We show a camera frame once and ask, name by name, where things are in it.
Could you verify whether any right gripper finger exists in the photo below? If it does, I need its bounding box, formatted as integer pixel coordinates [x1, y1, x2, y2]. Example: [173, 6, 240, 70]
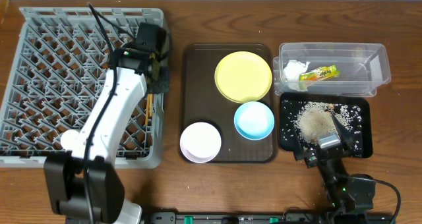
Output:
[331, 114, 351, 145]
[293, 131, 303, 155]

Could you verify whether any dark brown serving tray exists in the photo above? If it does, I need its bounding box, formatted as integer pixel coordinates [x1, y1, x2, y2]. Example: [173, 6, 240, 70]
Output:
[181, 43, 279, 163]

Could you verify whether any yellow round plate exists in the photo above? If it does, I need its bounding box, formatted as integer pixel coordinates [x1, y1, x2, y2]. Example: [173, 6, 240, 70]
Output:
[214, 51, 272, 103]

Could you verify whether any food scraps rice pile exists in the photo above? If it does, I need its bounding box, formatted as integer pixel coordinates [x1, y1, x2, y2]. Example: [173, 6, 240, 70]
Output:
[280, 100, 363, 151]

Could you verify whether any white cup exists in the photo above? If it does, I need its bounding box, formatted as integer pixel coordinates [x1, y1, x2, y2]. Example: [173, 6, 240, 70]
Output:
[60, 129, 79, 151]

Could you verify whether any white tissue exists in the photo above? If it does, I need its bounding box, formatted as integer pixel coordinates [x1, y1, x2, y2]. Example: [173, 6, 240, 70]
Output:
[283, 60, 310, 80]

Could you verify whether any black waste tray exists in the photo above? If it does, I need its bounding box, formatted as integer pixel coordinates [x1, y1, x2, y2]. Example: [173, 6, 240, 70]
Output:
[279, 92, 373, 160]

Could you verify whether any clear plastic bin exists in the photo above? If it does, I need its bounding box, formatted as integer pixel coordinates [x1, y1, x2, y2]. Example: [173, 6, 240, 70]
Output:
[273, 42, 392, 97]

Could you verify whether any green orange snack wrapper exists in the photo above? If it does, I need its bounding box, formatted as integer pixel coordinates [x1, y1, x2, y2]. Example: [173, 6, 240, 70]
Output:
[299, 65, 340, 81]

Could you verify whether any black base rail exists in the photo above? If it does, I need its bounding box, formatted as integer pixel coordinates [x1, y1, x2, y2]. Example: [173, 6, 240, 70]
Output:
[141, 211, 396, 224]

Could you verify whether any pink white bowl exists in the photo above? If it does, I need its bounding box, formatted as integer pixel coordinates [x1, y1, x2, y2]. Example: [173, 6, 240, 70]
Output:
[179, 122, 222, 163]

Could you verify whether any grey plastic dish rack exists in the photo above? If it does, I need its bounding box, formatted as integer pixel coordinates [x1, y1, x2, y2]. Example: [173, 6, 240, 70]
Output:
[1, 7, 166, 168]

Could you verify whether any wooden chopstick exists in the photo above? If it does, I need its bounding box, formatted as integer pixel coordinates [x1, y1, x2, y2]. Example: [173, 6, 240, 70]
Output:
[148, 94, 154, 118]
[144, 94, 151, 127]

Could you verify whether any light blue bowl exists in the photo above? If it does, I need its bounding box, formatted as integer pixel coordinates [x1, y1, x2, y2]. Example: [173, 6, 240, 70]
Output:
[233, 101, 275, 140]

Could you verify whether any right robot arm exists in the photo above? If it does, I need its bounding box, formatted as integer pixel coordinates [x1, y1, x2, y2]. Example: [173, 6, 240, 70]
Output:
[293, 114, 377, 223]

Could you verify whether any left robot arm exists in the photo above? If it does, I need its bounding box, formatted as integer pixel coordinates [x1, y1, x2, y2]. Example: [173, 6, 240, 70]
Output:
[44, 23, 170, 223]

